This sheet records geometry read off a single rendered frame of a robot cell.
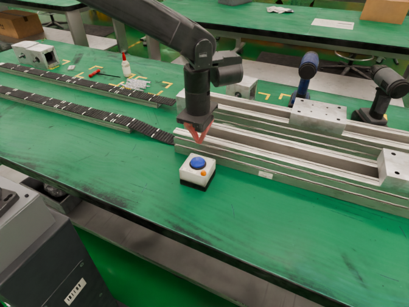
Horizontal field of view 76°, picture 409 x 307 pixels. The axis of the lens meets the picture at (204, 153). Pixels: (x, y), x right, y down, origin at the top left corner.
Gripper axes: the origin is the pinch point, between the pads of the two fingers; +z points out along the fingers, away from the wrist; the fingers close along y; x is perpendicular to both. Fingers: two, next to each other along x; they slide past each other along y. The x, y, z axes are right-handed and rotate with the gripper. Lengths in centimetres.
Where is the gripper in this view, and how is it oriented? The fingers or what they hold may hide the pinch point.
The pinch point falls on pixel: (198, 140)
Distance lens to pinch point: 67.8
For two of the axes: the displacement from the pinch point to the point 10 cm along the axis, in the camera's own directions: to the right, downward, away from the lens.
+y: 4.1, -6.0, 6.9
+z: 0.1, 7.6, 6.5
